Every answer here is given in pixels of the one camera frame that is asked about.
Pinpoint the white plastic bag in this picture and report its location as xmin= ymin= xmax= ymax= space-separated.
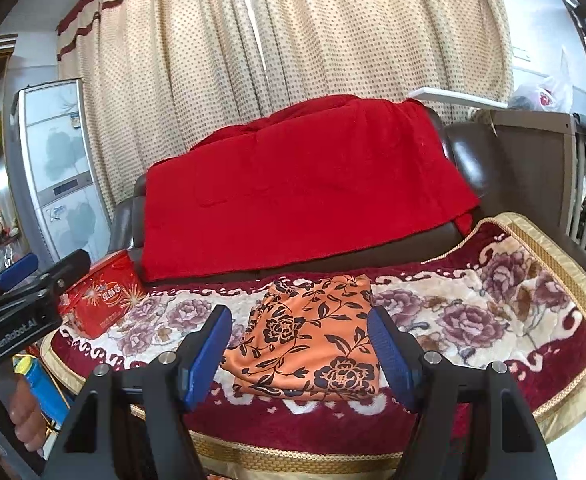
xmin=508 ymin=47 xmax=574 ymax=113

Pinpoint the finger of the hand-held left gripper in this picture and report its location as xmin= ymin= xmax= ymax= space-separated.
xmin=0 ymin=252 xmax=40 ymax=304
xmin=0 ymin=249 xmax=92 ymax=309

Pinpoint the dark brown leather sofa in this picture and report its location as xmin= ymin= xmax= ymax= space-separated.
xmin=108 ymin=109 xmax=586 ymax=461

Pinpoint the red gift box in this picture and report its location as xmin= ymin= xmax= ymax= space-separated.
xmin=58 ymin=252 xmax=148 ymax=340

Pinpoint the blue yellow bottle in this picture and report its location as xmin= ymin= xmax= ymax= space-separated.
xmin=13 ymin=354 xmax=76 ymax=428

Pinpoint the orange floral shirt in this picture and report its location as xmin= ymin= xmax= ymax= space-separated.
xmin=221 ymin=274 xmax=381 ymax=402

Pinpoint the red towel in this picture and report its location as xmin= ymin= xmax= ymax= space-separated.
xmin=140 ymin=94 xmax=481 ymax=283

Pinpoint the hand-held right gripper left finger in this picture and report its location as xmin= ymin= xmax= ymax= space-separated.
xmin=40 ymin=304 xmax=234 ymax=480

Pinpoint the brown wooden crib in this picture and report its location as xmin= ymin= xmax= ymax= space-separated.
xmin=473 ymin=107 xmax=586 ymax=261

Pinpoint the person's left hand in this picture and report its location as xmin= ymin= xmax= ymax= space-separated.
xmin=8 ymin=382 xmax=56 ymax=458

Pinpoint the beige dotted curtain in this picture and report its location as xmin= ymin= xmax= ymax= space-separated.
xmin=55 ymin=0 xmax=514 ymax=211

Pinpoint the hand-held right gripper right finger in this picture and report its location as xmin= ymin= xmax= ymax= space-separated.
xmin=366 ymin=306 xmax=558 ymax=480

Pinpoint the floral plush blanket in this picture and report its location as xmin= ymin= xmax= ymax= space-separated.
xmin=40 ymin=211 xmax=586 ymax=476

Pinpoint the white board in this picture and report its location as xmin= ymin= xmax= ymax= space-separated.
xmin=407 ymin=87 xmax=511 ymax=109

